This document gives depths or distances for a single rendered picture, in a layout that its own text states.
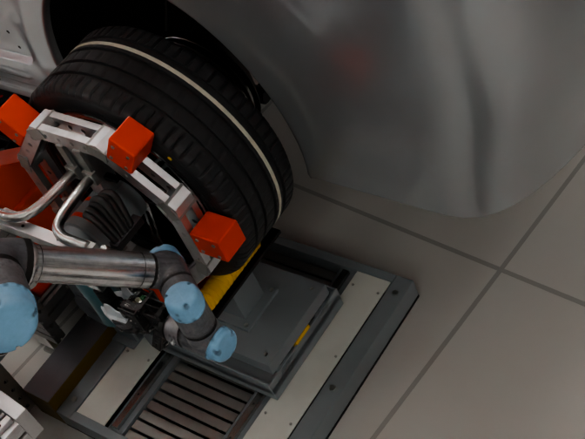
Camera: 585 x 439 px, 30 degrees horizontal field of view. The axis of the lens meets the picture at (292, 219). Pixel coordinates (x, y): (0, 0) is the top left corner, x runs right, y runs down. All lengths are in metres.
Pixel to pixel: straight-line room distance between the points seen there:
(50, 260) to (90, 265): 0.08
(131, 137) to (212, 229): 0.28
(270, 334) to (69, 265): 1.02
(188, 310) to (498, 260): 1.38
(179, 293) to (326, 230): 1.43
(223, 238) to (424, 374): 0.94
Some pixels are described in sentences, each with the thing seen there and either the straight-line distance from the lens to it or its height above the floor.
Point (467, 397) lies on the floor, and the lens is 3.07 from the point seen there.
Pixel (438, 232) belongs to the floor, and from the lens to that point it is 3.45.
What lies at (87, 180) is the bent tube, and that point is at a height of 1.01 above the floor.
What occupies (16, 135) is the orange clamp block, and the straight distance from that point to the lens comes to 2.68.
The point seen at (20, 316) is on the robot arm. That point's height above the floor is 1.23.
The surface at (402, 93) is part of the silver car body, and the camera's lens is 2.21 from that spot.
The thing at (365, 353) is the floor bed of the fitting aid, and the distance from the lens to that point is 3.13.
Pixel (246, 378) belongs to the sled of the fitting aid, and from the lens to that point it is 3.11.
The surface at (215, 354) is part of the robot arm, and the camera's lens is 2.26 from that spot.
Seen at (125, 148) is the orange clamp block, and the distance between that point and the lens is 2.35.
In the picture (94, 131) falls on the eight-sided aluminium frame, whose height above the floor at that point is 1.11.
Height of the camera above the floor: 2.57
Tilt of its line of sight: 45 degrees down
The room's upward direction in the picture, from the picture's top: 25 degrees counter-clockwise
